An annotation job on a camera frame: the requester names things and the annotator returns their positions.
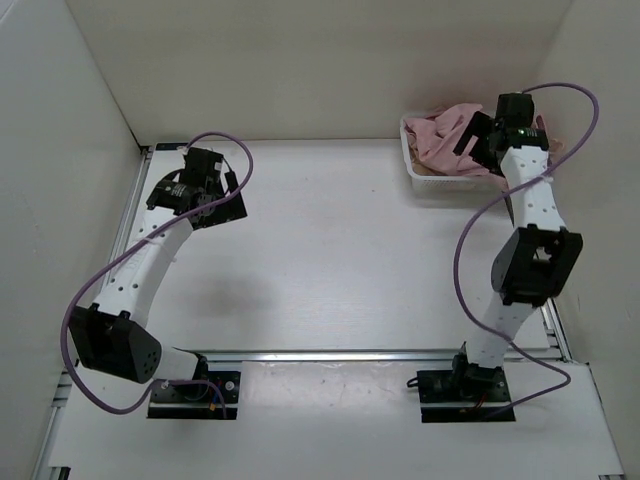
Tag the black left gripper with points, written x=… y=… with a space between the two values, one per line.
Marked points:
x=231 y=209

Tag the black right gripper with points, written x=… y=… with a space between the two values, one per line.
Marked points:
x=478 y=127

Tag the pink trousers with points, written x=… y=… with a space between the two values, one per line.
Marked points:
x=431 y=138

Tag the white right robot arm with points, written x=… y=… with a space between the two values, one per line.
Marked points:
x=535 y=262

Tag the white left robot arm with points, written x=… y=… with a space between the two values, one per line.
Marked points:
x=110 y=335

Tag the white plastic basket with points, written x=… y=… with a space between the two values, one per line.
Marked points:
x=436 y=183

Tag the black corner bracket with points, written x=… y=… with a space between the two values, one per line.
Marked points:
x=169 y=146

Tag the aluminium left rail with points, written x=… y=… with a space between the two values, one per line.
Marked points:
x=131 y=205

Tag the aluminium rail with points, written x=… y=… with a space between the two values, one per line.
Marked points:
x=328 y=356
x=131 y=205

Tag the aluminium front rail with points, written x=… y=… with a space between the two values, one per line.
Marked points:
x=328 y=356

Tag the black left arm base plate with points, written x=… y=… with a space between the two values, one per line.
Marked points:
x=199 y=402

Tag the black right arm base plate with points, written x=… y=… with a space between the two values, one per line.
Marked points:
x=445 y=399

